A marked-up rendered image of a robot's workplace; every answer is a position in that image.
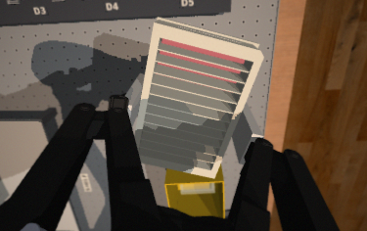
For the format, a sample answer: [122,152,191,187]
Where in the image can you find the yellow waste bin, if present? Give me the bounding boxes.
[164,164,225,218]

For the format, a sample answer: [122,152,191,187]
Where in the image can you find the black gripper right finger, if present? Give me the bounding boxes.
[227,102,340,231]

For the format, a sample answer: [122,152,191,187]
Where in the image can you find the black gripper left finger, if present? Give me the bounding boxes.
[0,73,164,231]

